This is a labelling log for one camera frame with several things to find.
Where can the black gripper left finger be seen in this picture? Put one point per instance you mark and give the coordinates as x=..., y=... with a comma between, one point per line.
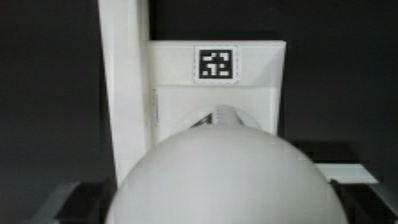
x=76, y=204

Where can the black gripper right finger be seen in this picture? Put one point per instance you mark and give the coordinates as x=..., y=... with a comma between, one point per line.
x=364, y=207

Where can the white lamp bulb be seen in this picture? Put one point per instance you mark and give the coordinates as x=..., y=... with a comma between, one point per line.
x=225, y=176

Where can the white lamp base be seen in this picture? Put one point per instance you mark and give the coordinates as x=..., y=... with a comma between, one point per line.
x=215, y=73

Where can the white front border wall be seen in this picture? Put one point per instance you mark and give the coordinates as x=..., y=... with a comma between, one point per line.
x=346, y=173

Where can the white border wall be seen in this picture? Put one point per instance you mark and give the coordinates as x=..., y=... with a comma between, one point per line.
x=346, y=173
x=124, y=36

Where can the white right border wall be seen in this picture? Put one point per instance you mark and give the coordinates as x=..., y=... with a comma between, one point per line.
x=124, y=36

